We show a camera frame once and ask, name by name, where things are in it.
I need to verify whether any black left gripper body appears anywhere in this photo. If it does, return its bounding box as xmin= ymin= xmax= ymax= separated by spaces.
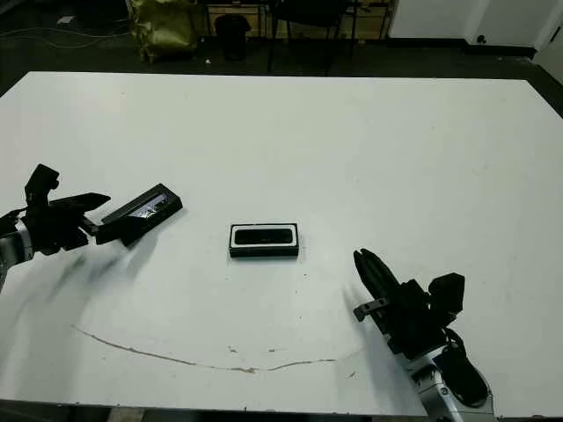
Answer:
xmin=21 ymin=200 xmax=103 ymax=256

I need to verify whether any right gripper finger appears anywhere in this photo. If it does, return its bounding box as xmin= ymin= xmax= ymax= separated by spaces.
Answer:
xmin=359 ymin=248 xmax=405 ymax=300
xmin=353 ymin=250 xmax=391 ymax=304

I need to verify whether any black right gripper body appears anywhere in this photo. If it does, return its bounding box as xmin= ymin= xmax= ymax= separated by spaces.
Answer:
xmin=353 ymin=279 xmax=452 ymax=360

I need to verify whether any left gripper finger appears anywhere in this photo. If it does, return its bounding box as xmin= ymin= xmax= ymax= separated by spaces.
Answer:
xmin=94 ymin=222 xmax=128 ymax=246
xmin=47 ymin=192 xmax=111 ymax=217

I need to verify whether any black box lid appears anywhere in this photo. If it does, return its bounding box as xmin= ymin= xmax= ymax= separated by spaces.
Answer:
xmin=100 ymin=183 xmax=185 ymax=247

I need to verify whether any slim black camera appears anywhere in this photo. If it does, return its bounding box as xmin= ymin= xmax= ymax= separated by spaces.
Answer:
xmin=233 ymin=227 xmax=294 ymax=245

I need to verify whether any black box with white insert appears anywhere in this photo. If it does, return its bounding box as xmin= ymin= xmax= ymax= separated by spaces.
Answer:
xmin=228 ymin=222 xmax=300 ymax=260

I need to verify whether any crinkled plastic bag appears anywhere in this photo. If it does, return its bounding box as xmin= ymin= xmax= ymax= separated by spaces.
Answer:
xmin=128 ymin=0 xmax=199 ymax=63

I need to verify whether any black trash bin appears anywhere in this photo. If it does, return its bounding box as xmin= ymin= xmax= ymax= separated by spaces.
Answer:
xmin=214 ymin=14 xmax=252 ymax=62

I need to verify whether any black folding chair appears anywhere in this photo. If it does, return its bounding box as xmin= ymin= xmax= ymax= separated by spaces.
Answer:
xmin=267 ymin=0 xmax=358 ymax=76

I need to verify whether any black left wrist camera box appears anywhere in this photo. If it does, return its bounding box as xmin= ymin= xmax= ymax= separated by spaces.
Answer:
xmin=24 ymin=164 xmax=62 ymax=213

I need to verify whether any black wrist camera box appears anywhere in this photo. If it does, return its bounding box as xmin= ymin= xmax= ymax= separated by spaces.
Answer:
xmin=428 ymin=273 xmax=466 ymax=314
xmin=24 ymin=164 xmax=62 ymax=213

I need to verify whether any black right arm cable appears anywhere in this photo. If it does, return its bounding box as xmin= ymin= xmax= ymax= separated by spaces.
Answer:
xmin=442 ymin=323 xmax=467 ymax=357

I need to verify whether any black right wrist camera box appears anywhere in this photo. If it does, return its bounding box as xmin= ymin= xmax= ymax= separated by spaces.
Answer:
xmin=428 ymin=273 xmax=466 ymax=314

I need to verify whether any thin white floor cable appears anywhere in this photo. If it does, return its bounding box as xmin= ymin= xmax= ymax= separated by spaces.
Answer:
xmin=0 ymin=25 xmax=132 ymax=50

